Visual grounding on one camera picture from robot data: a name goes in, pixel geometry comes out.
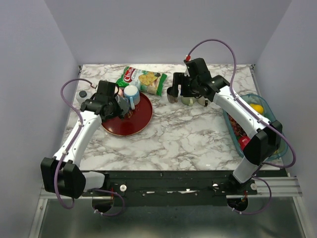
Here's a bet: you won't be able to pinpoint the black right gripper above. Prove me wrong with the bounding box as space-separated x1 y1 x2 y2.
169 72 199 97

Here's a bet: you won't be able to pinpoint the brown striped mug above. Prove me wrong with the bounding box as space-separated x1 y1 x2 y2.
167 87 179 104

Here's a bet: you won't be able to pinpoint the light green mug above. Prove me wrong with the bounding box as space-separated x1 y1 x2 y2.
181 97 195 107

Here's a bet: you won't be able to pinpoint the light blue white mug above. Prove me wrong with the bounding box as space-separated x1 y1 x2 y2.
123 85 140 110

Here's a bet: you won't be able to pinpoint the cream mug with black rim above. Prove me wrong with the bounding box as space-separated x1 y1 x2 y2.
197 97 209 107

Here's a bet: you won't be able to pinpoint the dark grey mug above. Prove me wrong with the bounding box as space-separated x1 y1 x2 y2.
117 96 130 118

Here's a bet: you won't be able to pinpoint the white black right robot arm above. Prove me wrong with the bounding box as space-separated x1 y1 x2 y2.
167 58 282 194

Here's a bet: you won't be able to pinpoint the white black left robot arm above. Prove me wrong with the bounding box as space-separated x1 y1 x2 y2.
41 80 129 199

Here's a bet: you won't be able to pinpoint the pink upside-down mug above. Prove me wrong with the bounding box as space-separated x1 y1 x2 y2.
118 88 124 97

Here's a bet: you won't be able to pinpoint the white bottle grey cap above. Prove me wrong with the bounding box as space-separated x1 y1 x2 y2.
75 90 88 104

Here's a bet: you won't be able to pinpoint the green chips bag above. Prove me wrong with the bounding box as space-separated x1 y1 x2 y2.
116 66 167 96

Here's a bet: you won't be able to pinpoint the red round tray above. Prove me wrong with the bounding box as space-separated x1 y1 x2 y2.
102 93 153 136

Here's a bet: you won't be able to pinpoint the dark toy grapes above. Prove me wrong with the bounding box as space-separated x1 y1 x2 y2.
228 115 247 137

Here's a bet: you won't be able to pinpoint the teal transparent fruit container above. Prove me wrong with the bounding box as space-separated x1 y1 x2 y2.
222 94 289 162

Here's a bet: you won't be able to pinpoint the yellow toy lemon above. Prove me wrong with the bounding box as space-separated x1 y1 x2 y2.
250 104 264 115

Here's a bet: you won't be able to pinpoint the red toy dragon fruit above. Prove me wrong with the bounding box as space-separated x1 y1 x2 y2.
238 136 250 150

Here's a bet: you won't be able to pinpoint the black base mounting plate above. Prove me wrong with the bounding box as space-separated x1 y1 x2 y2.
84 171 257 207

